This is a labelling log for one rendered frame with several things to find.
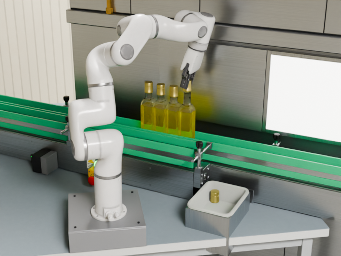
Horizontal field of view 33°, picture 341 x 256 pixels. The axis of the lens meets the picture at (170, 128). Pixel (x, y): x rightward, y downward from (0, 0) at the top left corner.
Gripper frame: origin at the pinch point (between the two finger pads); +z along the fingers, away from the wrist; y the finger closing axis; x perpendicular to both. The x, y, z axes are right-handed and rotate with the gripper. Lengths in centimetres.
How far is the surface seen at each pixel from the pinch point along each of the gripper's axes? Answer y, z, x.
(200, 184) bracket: 15.5, 30.1, 22.4
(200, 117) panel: -11.8, 17.9, 6.1
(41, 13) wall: -164, 72, -190
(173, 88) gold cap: 2.0, 4.1, -4.1
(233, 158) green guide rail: 4.0, 20.0, 29.0
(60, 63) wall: -171, 109, -169
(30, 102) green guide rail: -3, 45, -74
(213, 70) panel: -11.7, -4.2, 5.7
